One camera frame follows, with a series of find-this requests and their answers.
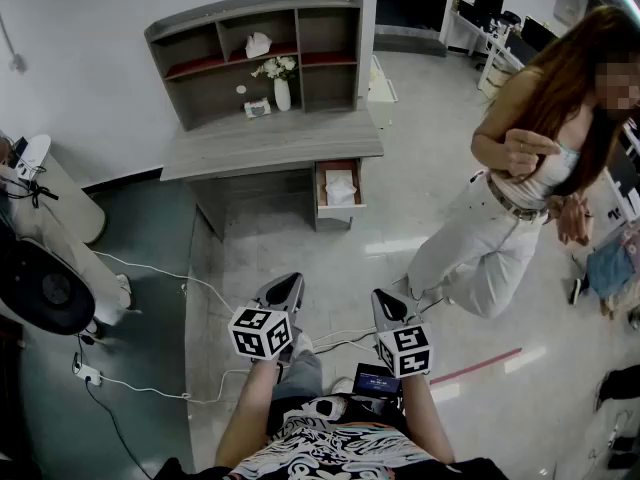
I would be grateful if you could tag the white cylindrical round table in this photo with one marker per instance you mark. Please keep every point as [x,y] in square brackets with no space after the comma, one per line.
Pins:
[65,193]

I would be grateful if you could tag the white crumpled plastic bag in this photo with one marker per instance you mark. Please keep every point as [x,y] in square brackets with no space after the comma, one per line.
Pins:
[258,44]

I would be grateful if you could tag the grey wooden desk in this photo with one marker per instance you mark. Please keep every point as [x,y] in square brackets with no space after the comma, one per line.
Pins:
[280,140]

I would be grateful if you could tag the white plastic bag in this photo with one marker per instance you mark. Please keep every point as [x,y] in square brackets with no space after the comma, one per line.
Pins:
[258,44]
[342,189]

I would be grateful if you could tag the black device with screen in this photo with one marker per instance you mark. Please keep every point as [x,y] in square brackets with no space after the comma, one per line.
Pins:
[376,380]

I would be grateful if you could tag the white power strip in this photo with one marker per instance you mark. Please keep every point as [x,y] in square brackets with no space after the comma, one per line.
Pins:
[87,374]

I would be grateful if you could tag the person's right forearm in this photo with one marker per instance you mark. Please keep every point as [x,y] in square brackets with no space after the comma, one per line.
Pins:
[425,418]

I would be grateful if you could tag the black computer monitor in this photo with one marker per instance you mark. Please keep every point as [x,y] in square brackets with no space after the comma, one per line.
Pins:
[487,2]
[537,33]

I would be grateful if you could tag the pastel tissue box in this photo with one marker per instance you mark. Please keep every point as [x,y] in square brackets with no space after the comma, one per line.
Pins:
[257,108]

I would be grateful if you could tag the white ceramic vase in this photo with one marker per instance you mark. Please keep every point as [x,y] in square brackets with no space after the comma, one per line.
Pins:
[282,95]

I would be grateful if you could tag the red floor tape strip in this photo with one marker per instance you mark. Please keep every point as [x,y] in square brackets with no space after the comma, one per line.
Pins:
[475,366]

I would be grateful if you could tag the person's grey trouser leg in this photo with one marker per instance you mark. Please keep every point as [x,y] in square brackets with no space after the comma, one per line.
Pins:
[299,378]

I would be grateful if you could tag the brown wooden drawer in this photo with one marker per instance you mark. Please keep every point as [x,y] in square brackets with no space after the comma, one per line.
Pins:
[321,188]

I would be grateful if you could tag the person's white shoe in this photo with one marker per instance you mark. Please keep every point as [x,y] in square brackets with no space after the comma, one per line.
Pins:
[342,386]
[301,345]

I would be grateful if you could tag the person's left forearm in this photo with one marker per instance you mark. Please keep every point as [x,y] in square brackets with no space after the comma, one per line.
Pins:
[250,408]

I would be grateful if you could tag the white flower bouquet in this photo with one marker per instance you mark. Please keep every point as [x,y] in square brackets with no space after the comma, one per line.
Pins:
[277,67]

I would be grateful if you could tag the grey wooden shelf unit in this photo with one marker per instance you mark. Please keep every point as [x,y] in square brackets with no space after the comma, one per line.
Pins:
[200,93]

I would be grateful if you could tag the white flat sheet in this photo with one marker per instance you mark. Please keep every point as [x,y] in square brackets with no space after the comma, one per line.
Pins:
[331,174]

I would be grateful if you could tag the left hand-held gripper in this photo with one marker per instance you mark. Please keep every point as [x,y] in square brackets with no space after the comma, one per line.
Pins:
[257,333]

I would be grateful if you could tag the wall socket with conduit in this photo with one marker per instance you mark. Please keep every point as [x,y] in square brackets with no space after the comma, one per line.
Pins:
[18,63]

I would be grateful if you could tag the long white office desk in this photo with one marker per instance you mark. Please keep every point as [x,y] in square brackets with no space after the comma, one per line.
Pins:
[482,38]

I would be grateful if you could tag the person's black graphic shirt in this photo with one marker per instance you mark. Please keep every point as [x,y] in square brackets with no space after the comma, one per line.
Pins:
[345,443]

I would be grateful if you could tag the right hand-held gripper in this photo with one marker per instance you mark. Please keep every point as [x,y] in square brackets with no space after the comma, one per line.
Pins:
[407,350]

